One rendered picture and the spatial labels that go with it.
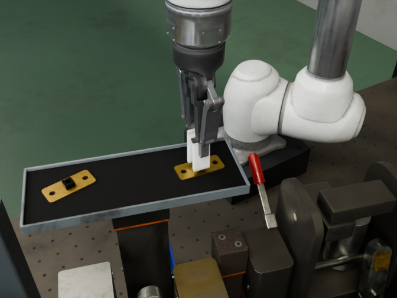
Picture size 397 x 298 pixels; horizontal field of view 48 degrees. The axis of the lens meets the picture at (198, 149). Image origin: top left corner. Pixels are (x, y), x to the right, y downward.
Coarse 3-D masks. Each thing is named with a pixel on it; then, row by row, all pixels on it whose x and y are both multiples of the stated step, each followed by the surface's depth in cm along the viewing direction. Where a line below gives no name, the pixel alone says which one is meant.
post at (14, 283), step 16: (0, 208) 74; (0, 224) 72; (0, 240) 72; (16, 240) 81; (0, 256) 75; (16, 256) 79; (0, 272) 77; (16, 272) 78; (0, 288) 80; (16, 288) 81; (32, 288) 88
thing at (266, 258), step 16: (256, 240) 76; (272, 240) 76; (256, 256) 74; (272, 256) 74; (288, 256) 74; (256, 272) 71; (272, 272) 72; (288, 272) 73; (256, 288) 74; (272, 288) 75
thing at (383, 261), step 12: (372, 240) 74; (372, 252) 72; (384, 252) 73; (372, 264) 73; (384, 264) 73; (360, 276) 77; (372, 276) 75; (384, 276) 75; (360, 288) 78; (372, 288) 76; (384, 288) 77
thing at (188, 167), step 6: (210, 156) 80; (216, 156) 80; (210, 162) 79; (174, 168) 78; (180, 168) 78; (186, 168) 78; (192, 168) 78; (210, 168) 78; (216, 168) 78; (222, 168) 78; (180, 174) 76; (186, 174) 76; (192, 174) 76; (198, 174) 76
